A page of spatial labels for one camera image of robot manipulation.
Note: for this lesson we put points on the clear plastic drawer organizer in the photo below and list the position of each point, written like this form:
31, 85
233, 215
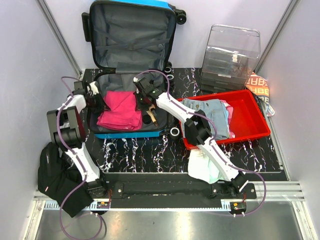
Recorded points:
231, 55

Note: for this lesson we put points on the black round compact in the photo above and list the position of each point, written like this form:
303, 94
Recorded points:
146, 119

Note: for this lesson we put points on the red plastic tray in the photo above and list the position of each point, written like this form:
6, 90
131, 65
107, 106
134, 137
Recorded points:
247, 121

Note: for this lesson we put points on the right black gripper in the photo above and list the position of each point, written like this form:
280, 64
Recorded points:
137, 95

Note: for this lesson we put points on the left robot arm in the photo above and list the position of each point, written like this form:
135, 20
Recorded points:
67, 131

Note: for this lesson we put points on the blue hard-shell suitcase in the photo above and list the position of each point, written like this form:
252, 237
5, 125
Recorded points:
131, 38

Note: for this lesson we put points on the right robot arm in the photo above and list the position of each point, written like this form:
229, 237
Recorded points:
196, 130

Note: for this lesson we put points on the black cloth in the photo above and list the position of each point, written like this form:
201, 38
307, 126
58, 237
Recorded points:
56, 179

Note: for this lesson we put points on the white mint cloth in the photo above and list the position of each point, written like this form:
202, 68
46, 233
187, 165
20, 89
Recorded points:
202, 168

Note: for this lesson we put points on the magenta pink cloth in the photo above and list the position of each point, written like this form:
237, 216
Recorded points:
122, 115

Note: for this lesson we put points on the black marble pattern mat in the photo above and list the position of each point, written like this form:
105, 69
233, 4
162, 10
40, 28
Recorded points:
165, 155

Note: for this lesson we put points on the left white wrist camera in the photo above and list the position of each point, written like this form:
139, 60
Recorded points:
93, 88

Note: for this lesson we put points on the orange white printed bag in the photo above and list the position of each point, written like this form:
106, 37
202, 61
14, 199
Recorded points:
259, 87

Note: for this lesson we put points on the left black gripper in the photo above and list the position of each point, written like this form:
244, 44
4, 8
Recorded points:
102, 106

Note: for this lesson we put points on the pink camouflage garment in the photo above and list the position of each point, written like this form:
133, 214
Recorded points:
230, 110

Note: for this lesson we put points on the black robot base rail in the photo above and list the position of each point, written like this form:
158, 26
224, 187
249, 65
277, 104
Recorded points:
170, 191

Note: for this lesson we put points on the light blue t-shirt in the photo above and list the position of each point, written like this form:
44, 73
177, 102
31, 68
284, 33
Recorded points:
226, 116

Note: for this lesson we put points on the light denim shorts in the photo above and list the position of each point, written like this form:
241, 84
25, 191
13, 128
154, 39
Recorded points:
214, 110

